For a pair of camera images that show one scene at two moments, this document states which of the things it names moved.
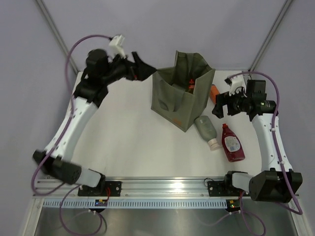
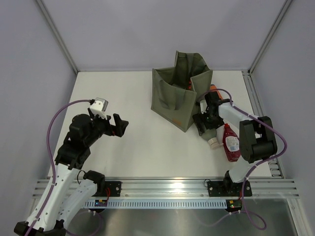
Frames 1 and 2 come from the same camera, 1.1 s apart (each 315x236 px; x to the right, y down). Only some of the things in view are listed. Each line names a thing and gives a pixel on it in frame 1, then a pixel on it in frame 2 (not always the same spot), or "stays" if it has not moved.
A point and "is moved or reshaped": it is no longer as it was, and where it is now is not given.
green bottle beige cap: x=205 y=128 stays
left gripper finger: x=142 y=71 to x=120 y=125
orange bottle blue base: x=213 y=91 stays
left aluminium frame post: x=49 y=20 stays
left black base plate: x=104 y=189 stays
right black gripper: x=224 y=99 to x=200 y=118
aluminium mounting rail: x=136 y=187 stays
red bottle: x=191 y=85 is moved or reshaped
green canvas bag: x=180 y=94 stays
